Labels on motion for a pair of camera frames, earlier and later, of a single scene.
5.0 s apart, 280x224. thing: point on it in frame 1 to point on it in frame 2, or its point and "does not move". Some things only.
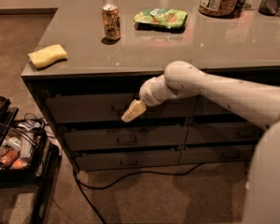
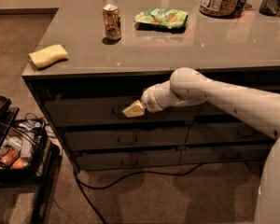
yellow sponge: (49, 55) does not move
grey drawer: (132, 137) does not move
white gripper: (147, 95) to (149, 99)
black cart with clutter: (21, 156) does not move
